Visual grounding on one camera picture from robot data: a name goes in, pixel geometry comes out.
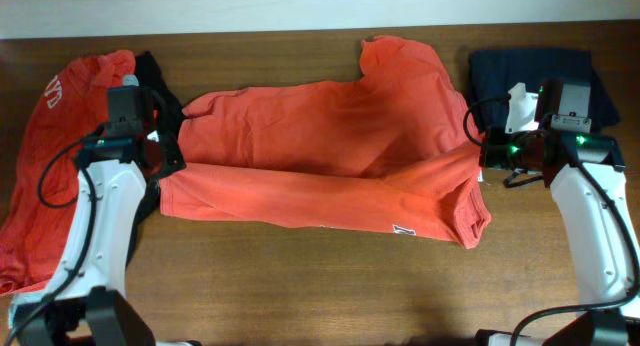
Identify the orange soccer t-shirt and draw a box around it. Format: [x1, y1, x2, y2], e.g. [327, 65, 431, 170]
[160, 36, 491, 248]

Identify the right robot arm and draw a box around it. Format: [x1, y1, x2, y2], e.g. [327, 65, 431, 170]
[475, 129, 639, 345]

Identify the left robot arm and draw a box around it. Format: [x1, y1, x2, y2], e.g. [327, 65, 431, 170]
[6, 131, 185, 346]

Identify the black garment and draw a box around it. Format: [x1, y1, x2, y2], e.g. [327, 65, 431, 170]
[126, 51, 185, 265]

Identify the folded navy blue garment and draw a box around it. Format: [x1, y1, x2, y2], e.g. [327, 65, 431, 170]
[468, 48, 621, 132]

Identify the red mesh jersey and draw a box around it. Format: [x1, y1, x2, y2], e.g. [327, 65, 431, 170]
[1, 50, 136, 295]

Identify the light blue garment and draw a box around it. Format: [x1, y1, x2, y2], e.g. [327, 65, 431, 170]
[8, 74, 139, 329]

